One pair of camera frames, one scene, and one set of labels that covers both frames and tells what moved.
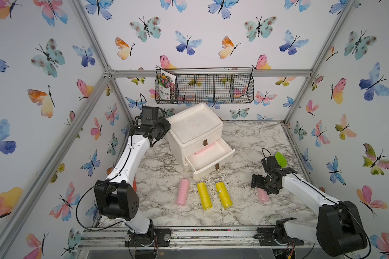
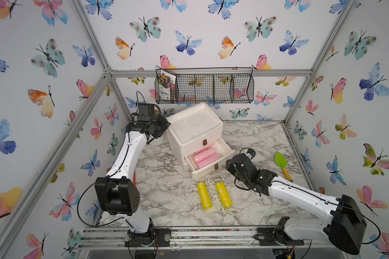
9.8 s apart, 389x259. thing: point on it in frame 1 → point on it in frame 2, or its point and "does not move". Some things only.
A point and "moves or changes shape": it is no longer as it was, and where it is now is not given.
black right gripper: [255, 182] → [229, 166]
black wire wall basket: [225, 85] does not move
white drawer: [209, 158] does not move
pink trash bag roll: [209, 146] moves or changes shape
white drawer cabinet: [194, 136] does not move
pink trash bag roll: [262, 195] → [208, 161]
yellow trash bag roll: [206, 199] does not move
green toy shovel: [281, 159] does not move
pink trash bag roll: [182, 192] → [208, 147]
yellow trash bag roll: [224, 194] does not move
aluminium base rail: [90, 238] does not move
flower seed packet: [166, 81] does not move
